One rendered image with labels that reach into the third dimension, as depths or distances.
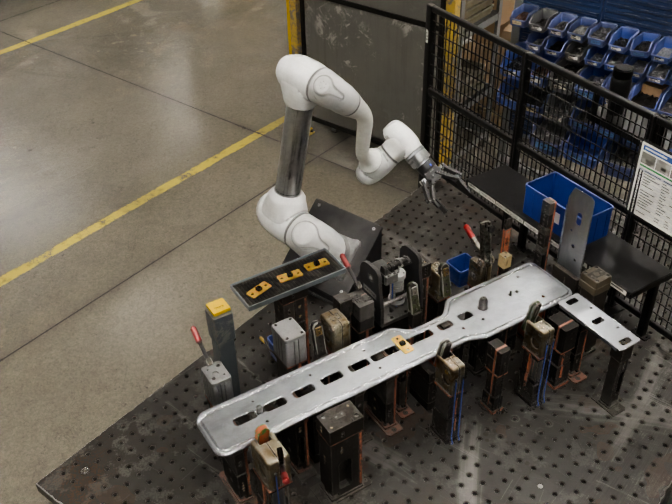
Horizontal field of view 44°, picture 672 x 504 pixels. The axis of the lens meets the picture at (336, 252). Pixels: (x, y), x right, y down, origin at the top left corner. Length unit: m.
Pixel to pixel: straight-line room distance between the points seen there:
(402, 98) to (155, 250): 1.79
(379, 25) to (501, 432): 2.97
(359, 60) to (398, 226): 1.82
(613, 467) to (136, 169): 3.87
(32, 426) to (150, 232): 1.54
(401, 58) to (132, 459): 3.12
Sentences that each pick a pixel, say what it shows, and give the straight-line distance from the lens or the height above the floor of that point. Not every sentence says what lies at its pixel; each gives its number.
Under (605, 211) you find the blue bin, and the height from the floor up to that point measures 1.16.
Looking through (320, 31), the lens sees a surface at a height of 0.81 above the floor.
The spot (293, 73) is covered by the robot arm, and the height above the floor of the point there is 1.63.
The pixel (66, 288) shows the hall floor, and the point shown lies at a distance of 4.80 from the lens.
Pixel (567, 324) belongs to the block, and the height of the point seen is 0.98.
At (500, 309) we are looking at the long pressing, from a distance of 2.90.
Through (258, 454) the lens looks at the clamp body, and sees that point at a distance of 2.37.
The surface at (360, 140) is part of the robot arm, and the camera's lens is 3.19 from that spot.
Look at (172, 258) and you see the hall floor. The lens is 4.85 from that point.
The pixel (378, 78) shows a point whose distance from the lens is 5.31.
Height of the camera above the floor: 2.88
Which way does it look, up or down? 37 degrees down
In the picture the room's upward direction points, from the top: 1 degrees counter-clockwise
